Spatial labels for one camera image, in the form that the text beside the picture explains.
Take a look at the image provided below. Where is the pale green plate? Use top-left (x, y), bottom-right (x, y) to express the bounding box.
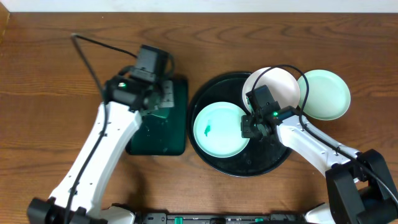
top-left (193, 102), bottom-right (249, 158)
top-left (303, 69), bottom-right (351, 121)

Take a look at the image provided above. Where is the round black serving tray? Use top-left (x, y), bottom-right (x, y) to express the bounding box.
top-left (187, 72), bottom-right (292, 177)

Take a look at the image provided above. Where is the pale green plate front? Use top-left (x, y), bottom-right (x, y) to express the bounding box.
top-left (193, 102), bottom-right (249, 158)

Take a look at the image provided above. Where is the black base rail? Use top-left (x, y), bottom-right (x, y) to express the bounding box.
top-left (123, 213), bottom-right (307, 224)

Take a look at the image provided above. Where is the green scrubbing sponge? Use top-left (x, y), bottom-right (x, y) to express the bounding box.
top-left (147, 108), bottom-right (170, 119)

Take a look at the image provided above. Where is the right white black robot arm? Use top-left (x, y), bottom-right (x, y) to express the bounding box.
top-left (241, 108), bottom-right (397, 223)

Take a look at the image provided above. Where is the black rectangular water tray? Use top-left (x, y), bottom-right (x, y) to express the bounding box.
top-left (125, 80), bottom-right (188, 156)

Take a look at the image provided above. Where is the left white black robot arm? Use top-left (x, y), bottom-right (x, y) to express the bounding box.
top-left (27, 75), bottom-right (174, 223)

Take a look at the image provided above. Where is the white plate green stain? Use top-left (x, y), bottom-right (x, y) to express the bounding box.
top-left (241, 67), bottom-right (300, 115)

